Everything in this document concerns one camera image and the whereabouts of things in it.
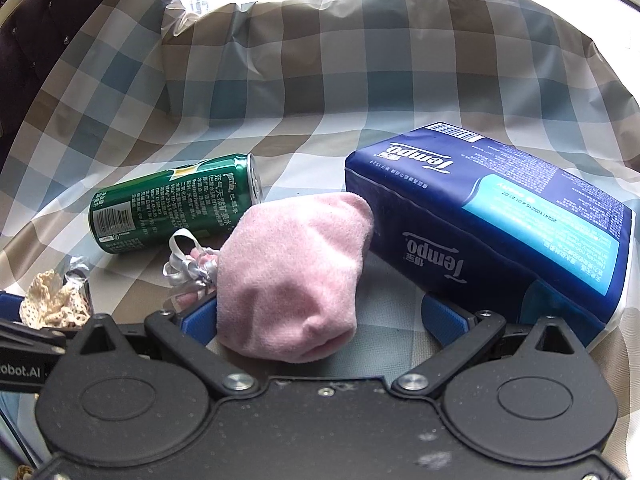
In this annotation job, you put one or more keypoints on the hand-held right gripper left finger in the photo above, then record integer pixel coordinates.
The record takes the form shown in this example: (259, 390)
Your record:
(197, 325)

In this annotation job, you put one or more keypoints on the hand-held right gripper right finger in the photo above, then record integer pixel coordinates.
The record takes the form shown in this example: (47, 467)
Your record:
(445, 321)

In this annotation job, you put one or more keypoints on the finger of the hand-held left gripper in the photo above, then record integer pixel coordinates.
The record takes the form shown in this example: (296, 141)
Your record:
(30, 336)
(9, 305)

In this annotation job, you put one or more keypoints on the beige lace scrunchie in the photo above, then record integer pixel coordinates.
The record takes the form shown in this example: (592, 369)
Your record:
(47, 300)

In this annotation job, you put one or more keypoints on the pink fabric pouch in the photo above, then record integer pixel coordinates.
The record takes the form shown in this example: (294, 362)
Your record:
(290, 280)

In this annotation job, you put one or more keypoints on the silver ribbon bow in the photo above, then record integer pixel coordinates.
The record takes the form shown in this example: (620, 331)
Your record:
(187, 267)

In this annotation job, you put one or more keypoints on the blue tissue pack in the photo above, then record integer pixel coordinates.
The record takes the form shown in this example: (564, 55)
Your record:
(475, 210)

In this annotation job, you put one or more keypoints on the green drink can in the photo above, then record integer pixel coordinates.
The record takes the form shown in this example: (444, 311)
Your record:
(175, 200)

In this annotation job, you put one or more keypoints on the purple upholstered chair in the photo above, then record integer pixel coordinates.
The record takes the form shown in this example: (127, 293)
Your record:
(30, 60)

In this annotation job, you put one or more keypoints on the checked tablecloth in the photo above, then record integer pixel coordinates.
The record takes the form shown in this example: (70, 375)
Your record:
(350, 60)

